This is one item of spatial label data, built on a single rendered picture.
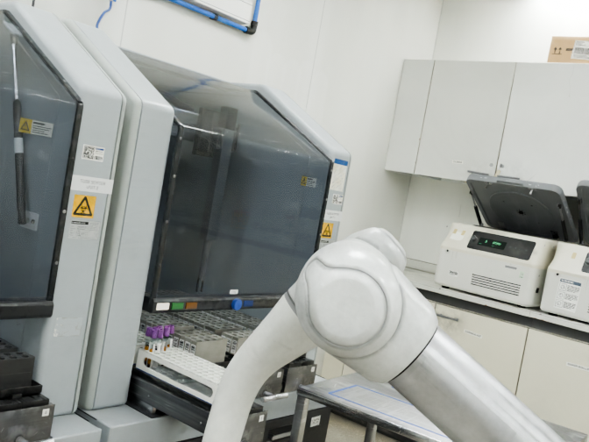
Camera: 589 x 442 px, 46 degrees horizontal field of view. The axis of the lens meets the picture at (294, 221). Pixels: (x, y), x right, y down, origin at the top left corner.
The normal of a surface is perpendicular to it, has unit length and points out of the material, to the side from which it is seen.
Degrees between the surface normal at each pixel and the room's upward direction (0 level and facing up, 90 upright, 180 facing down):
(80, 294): 90
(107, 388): 90
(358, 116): 90
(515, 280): 90
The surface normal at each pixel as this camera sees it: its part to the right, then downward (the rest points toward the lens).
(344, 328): -0.16, -0.11
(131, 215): 0.76, 0.17
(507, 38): -0.62, -0.07
